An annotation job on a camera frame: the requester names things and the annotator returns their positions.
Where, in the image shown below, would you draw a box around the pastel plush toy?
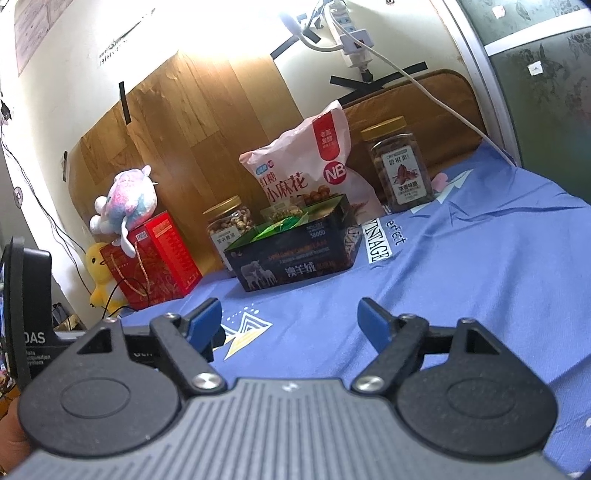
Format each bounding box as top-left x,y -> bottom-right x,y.
89,165 -> 158,259

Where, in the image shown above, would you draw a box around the thin black cable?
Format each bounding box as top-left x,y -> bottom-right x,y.
0,99 -> 95,298

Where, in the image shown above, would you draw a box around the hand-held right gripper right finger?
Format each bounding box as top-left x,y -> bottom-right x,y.
351,298 -> 506,398

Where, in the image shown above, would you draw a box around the red gift bag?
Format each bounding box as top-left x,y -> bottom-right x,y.
99,211 -> 204,311

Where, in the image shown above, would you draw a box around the white flexible lamp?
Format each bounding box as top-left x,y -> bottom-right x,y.
277,11 -> 345,52

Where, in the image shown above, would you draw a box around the brown padded headboard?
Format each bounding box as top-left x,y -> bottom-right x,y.
339,69 -> 490,186

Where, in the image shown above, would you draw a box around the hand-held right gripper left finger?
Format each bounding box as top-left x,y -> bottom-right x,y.
76,298 -> 228,398

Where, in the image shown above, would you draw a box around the patterned glass door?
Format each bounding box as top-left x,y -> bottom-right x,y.
455,0 -> 591,206

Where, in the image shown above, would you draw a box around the wooden board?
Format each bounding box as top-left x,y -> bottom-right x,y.
64,50 -> 352,278

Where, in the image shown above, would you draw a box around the white power cable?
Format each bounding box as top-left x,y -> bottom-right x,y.
330,16 -> 516,168

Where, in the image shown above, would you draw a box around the pecan jar with gold lid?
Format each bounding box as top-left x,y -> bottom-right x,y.
360,116 -> 435,214

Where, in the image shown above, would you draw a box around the blue printed bed sheet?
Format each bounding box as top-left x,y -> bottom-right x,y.
111,141 -> 591,480

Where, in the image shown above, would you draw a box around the large pink snack bag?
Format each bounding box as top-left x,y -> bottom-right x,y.
239,100 -> 387,220

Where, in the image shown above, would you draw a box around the cashew jar with gold lid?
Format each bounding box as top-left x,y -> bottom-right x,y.
203,196 -> 257,273

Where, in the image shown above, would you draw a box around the white wall paper sheet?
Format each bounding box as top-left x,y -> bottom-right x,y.
14,0 -> 155,78

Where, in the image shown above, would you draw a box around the person's left hand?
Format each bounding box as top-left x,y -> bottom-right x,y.
0,396 -> 37,477

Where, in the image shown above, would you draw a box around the black printed cardboard box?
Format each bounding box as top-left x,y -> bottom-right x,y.
224,194 -> 362,293

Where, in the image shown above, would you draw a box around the white power strip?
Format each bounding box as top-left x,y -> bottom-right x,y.
322,0 -> 376,71

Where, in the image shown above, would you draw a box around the black tape strip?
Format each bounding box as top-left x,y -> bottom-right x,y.
329,61 -> 428,89
270,28 -> 325,59
119,82 -> 133,126

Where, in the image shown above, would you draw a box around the yellow duck plush toy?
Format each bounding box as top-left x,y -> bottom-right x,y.
84,242 -> 128,308

